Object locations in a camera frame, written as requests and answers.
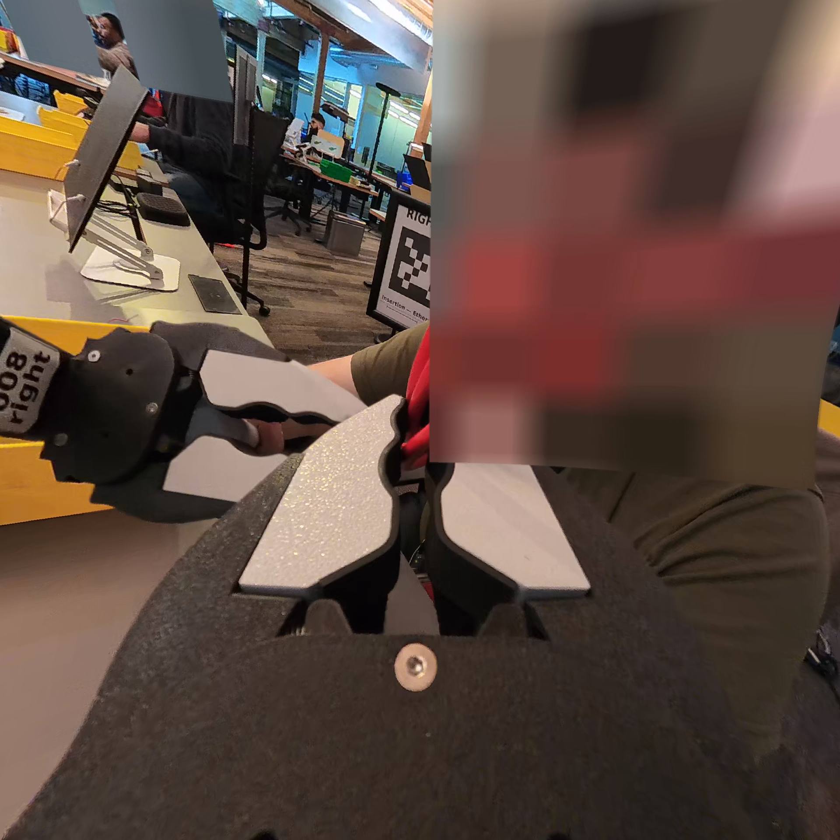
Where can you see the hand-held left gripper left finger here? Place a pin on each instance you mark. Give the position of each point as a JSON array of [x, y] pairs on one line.
[[328, 518]]

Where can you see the black table plate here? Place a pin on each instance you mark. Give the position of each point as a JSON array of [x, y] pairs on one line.
[[215, 294]]

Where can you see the black textured armrest pad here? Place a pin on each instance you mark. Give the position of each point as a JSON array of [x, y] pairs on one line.
[[164, 208]]

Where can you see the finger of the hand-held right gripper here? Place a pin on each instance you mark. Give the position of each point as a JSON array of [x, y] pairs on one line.
[[210, 469], [275, 384]]

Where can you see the framed marker sign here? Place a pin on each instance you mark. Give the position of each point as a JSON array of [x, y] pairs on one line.
[[407, 262]]

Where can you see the green plastic crate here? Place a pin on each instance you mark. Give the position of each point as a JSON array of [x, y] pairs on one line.
[[338, 169]]

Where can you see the black document board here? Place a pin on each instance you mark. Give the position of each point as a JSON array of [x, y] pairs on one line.
[[108, 151]]

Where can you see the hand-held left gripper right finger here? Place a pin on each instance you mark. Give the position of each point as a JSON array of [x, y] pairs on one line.
[[505, 531]]

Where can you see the white document stand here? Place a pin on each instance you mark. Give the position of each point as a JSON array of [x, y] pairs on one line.
[[131, 269]]

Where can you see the black office chair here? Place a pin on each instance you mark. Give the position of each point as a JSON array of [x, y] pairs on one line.
[[259, 170]]

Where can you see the grey trash bin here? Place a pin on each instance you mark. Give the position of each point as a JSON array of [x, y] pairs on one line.
[[344, 235]]

